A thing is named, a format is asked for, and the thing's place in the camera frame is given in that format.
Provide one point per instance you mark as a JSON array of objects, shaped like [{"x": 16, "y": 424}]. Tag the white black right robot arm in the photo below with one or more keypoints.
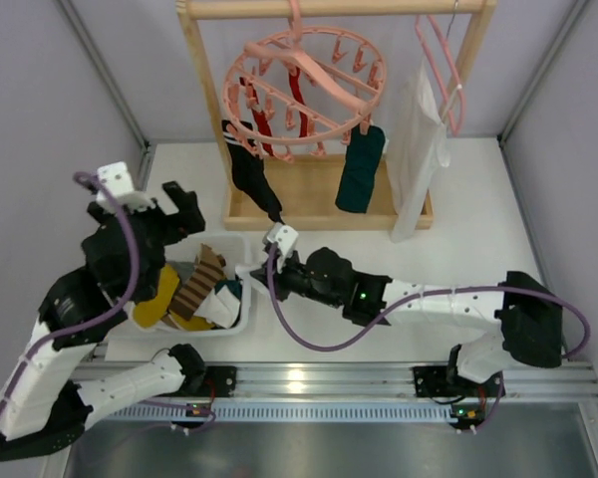
[{"x": 518, "y": 320}]

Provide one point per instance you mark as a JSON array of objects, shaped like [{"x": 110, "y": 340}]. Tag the green sock in basket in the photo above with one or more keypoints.
[{"x": 234, "y": 287}]

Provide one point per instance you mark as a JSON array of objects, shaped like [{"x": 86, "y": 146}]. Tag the white plastic basket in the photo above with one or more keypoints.
[{"x": 234, "y": 248}]

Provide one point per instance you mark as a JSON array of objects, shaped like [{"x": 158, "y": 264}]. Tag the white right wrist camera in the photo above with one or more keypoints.
[{"x": 284, "y": 237}]

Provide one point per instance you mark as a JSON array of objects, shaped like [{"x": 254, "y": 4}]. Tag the white hanging cloth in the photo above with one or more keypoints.
[{"x": 417, "y": 148}]

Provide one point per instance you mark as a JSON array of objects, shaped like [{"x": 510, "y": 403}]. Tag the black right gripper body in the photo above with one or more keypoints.
[{"x": 271, "y": 275}]

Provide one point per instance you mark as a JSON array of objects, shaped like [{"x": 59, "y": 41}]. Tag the red sock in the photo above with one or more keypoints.
[
  {"x": 259, "y": 116},
  {"x": 294, "y": 84}
]

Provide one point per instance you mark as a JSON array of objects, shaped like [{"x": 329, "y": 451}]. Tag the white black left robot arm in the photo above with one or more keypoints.
[{"x": 42, "y": 410}]

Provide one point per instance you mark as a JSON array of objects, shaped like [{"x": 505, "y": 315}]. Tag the pink round clip hanger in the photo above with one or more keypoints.
[{"x": 343, "y": 78}]

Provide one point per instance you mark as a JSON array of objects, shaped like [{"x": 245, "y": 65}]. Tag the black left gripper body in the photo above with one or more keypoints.
[{"x": 155, "y": 215}]

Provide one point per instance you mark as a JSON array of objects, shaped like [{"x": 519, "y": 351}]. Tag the wooden clothes rack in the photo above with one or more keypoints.
[{"x": 442, "y": 36}]

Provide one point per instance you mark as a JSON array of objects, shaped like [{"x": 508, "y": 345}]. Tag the brown striped sock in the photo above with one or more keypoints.
[{"x": 208, "y": 272}]

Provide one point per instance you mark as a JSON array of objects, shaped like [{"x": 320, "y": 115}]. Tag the yellow sock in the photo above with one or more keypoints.
[{"x": 154, "y": 314}]

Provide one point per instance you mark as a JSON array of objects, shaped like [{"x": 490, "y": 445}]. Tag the dark green sock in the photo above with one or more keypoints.
[{"x": 362, "y": 158}]

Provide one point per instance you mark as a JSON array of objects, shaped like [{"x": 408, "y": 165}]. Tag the aluminium rail base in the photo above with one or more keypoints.
[{"x": 361, "y": 392}]

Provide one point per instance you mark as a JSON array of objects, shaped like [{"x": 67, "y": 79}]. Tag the white folded sock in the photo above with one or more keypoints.
[{"x": 221, "y": 310}]

